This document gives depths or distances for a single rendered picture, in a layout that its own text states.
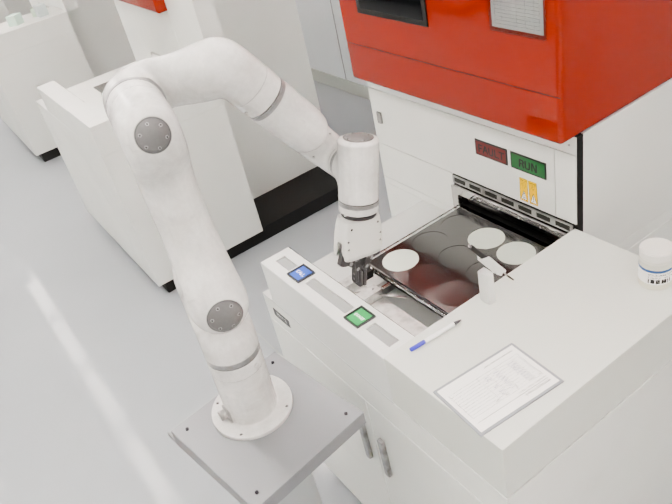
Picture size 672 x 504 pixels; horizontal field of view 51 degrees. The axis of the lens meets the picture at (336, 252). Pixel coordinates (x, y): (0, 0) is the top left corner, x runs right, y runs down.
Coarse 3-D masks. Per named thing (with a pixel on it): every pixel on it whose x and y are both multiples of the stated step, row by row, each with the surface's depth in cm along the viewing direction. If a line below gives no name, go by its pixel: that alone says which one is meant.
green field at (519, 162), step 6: (516, 156) 182; (516, 162) 183; (522, 162) 181; (528, 162) 179; (534, 162) 178; (522, 168) 182; (528, 168) 180; (534, 168) 179; (540, 168) 177; (534, 174) 180; (540, 174) 178
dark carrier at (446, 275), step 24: (456, 216) 204; (408, 240) 199; (432, 240) 197; (456, 240) 194; (504, 240) 190; (528, 240) 188; (432, 264) 188; (456, 264) 186; (480, 264) 184; (504, 264) 182; (408, 288) 182; (432, 288) 179; (456, 288) 178
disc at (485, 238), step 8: (472, 232) 196; (480, 232) 195; (488, 232) 194; (496, 232) 194; (472, 240) 193; (480, 240) 192; (488, 240) 191; (496, 240) 191; (480, 248) 189; (488, 248) 188
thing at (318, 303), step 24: (264, 264) 193; (288, 264) 191; (312, 264) 188; (288, 288) 184; (312, 288) 180; (336, 288) 177; (288, 312) 194; (312, 312) 178; (336, 312) 170; (336, 336) 172; (360, 336) 161; (384, 336) 160; (408, 336) 158; (360, 360) 166; (384, 384) 160
